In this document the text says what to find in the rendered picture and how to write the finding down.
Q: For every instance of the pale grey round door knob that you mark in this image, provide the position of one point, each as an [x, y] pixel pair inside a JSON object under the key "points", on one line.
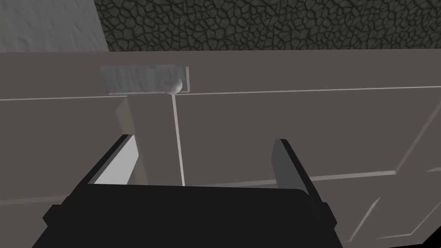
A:
{"points": [[172, 86]]}

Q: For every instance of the grey-brown panelled door leaf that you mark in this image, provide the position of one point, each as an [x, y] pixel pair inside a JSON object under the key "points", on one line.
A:
{"points": [[241, 137]]}

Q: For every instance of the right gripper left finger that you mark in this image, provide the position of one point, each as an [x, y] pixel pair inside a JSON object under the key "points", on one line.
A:
{"points": [[117, 165]]}

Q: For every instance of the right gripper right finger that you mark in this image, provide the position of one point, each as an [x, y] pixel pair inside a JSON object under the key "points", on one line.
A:
{"points": [[287, 168]]}

